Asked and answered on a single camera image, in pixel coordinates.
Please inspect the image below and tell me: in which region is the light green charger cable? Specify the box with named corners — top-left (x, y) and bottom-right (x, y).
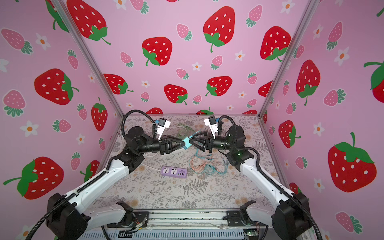
top-left (175, 122), bottom-right (196, 137)

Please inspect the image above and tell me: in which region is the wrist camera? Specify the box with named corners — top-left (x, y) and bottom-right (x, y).
top-left (204, 116), bottom-right (218, 139)
top-left (155, 118), bottom-right (171, 140)

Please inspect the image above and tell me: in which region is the aluminium corner post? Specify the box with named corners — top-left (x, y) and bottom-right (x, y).
top-left (258, 0), bottom-right (319, 116)
top-left (50, 0), bottom-right (125, 119)

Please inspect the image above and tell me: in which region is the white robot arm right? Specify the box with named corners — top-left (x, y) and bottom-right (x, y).
top-left (189, 126), bottom-right (323, 240)

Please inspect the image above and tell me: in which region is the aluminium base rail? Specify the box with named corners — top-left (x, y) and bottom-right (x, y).
top-left (80, 209), bottom-right (279, 240)

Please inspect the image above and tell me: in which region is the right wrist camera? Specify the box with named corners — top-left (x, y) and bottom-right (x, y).
top-left (204, 116), bottom-right (218, 139)

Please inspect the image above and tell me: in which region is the tangled coloured cable pile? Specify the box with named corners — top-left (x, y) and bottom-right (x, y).
top-left (190, 148), bottom-right (230, 175)

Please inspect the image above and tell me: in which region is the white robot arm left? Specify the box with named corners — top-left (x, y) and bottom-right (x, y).
top-left (27, 123), bottom-right (186, 240)

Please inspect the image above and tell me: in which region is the purple power strip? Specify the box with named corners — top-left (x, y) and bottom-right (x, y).
top-left (160, 166), bottom-right (188, 179)

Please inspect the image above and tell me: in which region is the aluminium corner post right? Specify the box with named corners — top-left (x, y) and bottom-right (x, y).
top-left (258, 0), bottom-right (319, 116)

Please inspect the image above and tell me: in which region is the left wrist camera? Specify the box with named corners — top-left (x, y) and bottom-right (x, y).
top-left (155, 118), bottom-right (171, 140)

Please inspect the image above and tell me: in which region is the white power strip cord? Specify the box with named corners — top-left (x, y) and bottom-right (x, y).
top-left (136, 125), bottom-right (181, 172)

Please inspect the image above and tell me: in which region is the aluminium corner post left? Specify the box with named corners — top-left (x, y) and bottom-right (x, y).
top-left (50, 0), bottom-right (125, 119)

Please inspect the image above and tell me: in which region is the teal charger plug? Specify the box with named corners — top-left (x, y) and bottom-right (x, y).
top-left (183, 137), bottom-right (192, 150)

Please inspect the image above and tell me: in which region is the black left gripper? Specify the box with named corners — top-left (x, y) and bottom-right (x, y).
top-left (135, 136), bottom-right (183, 159)

